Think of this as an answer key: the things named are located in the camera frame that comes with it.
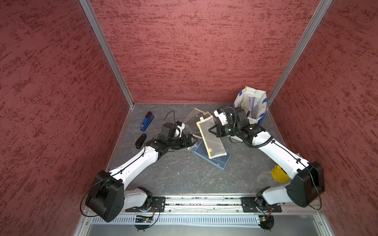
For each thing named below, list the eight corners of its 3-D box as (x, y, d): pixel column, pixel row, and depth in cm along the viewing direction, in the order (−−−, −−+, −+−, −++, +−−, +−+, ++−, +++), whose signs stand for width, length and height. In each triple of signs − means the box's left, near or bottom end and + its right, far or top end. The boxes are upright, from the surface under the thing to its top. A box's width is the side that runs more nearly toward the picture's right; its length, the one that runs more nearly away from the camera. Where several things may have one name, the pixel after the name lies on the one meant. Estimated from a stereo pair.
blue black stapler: (141, 130, 105) (139, 128, 103) (148, 113, 116) (147, 111, 113) (147, 131, 105) (146, 129, 102) (154, 114, 115) (154, 112, 113)
